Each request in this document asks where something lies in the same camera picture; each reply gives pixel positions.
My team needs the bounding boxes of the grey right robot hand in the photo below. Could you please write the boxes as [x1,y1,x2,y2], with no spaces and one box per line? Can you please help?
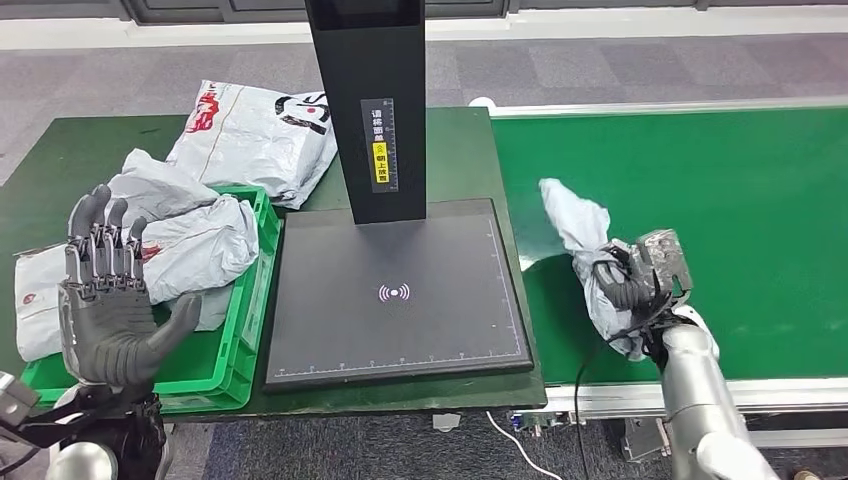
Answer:
[592,228,695,314]

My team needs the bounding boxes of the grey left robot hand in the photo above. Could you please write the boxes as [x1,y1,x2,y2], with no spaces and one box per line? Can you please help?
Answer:
[57,184,203,389]

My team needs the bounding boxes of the white parcel with red print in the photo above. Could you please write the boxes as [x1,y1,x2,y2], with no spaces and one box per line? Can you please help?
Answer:
[13,193,261,364]
[537,177,654,362]

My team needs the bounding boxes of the plain grey parcel bag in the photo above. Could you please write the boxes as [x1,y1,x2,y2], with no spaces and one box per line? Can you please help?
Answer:
[105,148,234,333]

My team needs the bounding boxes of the green conveyor belt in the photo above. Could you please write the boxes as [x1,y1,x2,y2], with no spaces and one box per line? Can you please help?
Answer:
[490,105,848,387]

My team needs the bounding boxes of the large white red-black printed parcel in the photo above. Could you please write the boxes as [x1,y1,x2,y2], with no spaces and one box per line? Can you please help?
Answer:
[165,80,339,211]

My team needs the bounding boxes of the green plastic crate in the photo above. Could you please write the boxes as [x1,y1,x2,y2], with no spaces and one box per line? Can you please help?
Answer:
[19,186,284,415]

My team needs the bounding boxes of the dark green table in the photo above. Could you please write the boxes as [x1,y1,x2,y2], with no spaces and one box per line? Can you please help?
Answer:
[0,107,550,431]

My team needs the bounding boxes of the small green circuit board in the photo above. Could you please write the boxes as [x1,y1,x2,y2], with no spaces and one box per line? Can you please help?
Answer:
[508,410,591,432]

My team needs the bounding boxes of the black scanner platform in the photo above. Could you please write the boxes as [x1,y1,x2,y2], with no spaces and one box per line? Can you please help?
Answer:
[264,197,535,393]

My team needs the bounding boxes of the black yellow column label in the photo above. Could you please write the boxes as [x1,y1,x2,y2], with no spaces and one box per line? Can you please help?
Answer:
[360,97,401,195]

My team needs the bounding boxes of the black scanner column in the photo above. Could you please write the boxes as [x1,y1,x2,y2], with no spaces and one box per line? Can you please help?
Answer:
[304,0,429,227]

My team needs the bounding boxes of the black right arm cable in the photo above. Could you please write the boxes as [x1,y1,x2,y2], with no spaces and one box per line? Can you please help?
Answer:
[572,301,674,480]

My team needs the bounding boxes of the grey metal bracket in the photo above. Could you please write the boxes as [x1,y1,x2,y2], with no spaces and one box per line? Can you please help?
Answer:
[621,417,670,464]

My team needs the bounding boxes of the white floor cable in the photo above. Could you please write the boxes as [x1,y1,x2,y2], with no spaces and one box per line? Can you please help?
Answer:
[486,411,564,480]

